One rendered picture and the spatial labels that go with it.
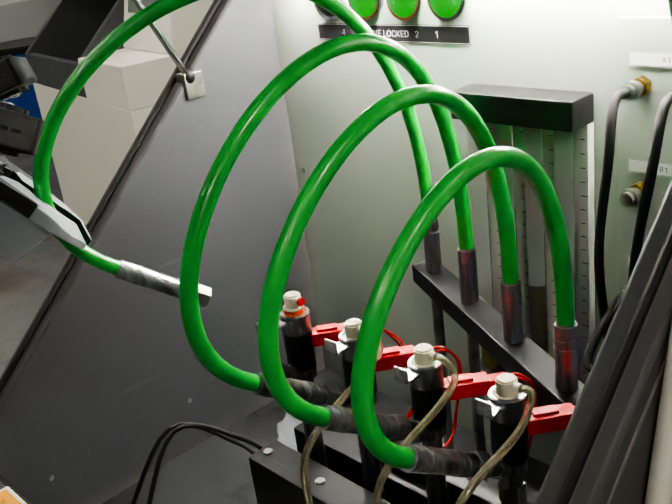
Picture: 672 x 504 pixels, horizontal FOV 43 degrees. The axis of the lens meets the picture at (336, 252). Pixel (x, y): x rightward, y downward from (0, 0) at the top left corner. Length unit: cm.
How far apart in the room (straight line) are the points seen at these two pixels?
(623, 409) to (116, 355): 67
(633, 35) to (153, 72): 291
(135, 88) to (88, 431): 258
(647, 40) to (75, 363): 71
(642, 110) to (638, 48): 6
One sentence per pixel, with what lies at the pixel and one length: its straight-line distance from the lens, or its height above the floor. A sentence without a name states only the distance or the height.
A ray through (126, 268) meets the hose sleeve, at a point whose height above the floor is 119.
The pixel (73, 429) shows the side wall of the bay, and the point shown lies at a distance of 108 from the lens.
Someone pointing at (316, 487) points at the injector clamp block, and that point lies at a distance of 83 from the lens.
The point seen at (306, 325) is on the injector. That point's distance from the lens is 79.
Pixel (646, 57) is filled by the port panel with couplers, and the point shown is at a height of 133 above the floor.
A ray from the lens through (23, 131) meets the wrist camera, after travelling 60.
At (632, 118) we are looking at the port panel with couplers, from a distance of 83.
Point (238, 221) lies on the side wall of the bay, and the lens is 113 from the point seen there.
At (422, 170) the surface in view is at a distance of 88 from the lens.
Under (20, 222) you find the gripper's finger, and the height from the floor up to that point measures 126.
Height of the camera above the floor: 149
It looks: 23 degrees down
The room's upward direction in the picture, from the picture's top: 8 degrees counter-clockwise
